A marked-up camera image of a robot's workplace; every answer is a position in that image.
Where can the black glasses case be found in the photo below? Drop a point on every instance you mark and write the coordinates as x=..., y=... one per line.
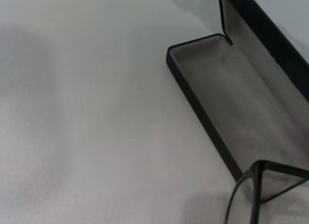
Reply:
x=241, y=88

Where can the black glasses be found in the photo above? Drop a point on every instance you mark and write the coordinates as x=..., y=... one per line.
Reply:
x=259, y=175

